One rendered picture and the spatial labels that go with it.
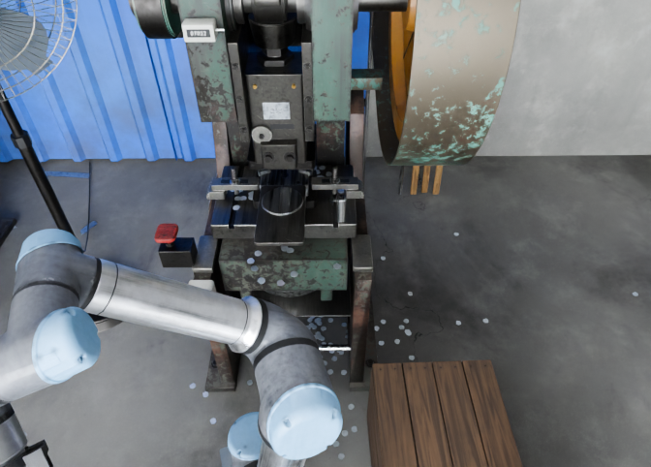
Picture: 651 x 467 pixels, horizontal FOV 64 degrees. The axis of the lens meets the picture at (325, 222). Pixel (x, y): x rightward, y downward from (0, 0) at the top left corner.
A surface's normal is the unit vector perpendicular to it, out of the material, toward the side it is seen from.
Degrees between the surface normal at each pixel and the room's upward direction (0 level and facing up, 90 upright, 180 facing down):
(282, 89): 90
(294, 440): 82
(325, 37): 90
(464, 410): 0
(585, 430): 0
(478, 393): 0
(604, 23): 90
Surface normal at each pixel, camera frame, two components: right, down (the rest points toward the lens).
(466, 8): 0.00, 0.46
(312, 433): 0.32, 0.55
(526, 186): 0.00, -0.73
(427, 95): 0.00, 0.74
